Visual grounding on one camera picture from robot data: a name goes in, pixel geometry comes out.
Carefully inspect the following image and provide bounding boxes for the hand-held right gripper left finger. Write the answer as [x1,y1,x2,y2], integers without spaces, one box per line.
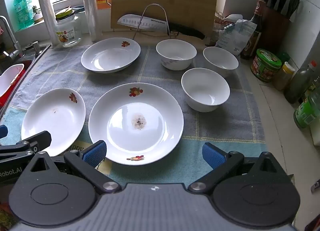
[29,140,122,195]

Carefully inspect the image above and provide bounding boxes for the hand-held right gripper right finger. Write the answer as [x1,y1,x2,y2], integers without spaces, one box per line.
[187,142,288,195]

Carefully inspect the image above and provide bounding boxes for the plain white bowl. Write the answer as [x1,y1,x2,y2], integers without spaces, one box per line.
[181,68,230,113]
[202,46,239,78]

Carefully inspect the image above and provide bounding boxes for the large white fruit-print plate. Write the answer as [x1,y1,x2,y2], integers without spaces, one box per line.
[88,82,185,166]

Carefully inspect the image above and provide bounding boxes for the white floral-print bowl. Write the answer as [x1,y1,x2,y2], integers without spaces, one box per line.
[156,39,197,71]

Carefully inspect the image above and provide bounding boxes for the stainless steel sink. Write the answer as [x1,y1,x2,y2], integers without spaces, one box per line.
[0,43,52,121]

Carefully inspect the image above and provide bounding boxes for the metal sink soap dispenser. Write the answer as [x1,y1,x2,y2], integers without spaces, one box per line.
[25,41,42,56]

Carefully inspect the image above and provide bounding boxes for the grey blue checked towel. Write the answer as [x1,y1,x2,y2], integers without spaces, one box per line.
[0,45,267,189]

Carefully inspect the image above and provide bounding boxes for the metal faucet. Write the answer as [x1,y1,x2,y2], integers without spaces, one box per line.
[0,15,25,59]

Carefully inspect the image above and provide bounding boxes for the green-lid sauce jar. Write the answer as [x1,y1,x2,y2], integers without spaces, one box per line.
[251,48,282,83]

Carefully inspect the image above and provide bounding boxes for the green plastic bottle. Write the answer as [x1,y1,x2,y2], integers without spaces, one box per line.
[293,93,320,129]

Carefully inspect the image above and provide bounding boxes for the small yellow-lid jar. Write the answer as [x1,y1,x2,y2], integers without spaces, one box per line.
[272,61,295,91]

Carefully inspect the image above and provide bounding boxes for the glass jar yellow-green lid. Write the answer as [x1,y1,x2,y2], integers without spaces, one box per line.
[54,7,82,48]

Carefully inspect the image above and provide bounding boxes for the dark green oil bottle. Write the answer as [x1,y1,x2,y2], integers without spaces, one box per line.
[284,60,318,104]

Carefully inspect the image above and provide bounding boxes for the white blue paper bag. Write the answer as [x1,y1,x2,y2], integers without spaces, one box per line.
[215,18,258,56]

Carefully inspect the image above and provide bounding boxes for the small potted plant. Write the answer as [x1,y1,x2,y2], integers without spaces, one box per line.
[32,5,44,24]

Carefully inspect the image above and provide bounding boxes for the short plastic wrap roll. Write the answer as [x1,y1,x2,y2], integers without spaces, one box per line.
[38,0,60,45]

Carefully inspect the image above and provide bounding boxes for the green detergent bottle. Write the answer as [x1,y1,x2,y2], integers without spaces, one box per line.
[13,0,35,30]

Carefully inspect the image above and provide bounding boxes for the dark soy sauce bottle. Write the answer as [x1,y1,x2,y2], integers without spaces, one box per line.
[240,0,266,60]

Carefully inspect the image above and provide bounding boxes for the red white packet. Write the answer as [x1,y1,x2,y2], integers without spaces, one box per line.
[214,12,243,31]

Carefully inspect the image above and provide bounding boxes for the wooden knife block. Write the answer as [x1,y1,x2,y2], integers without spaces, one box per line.
[260,5,292,54]

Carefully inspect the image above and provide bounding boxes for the tall plastic wrap roll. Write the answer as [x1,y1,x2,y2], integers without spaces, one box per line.
[81,0,100,41]

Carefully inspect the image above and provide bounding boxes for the black-handled kitchen knife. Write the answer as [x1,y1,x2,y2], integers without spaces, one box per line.
[117,15,205,40]

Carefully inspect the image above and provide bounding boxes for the metal wire rack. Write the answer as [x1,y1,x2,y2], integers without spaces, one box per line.
[132,4,180,40]

